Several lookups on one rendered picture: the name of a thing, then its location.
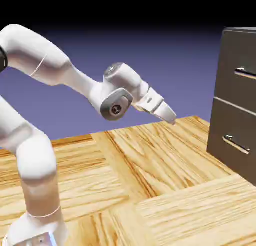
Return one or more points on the brown drawer front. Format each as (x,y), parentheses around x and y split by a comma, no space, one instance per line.
(226,150)
(236,86)

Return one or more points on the dark brown wooden cabinet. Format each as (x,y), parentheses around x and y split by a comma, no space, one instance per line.
(232,110)

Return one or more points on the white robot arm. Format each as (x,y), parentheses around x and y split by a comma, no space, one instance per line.
(50,64)

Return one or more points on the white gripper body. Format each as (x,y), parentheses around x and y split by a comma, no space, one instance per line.
(165,111)

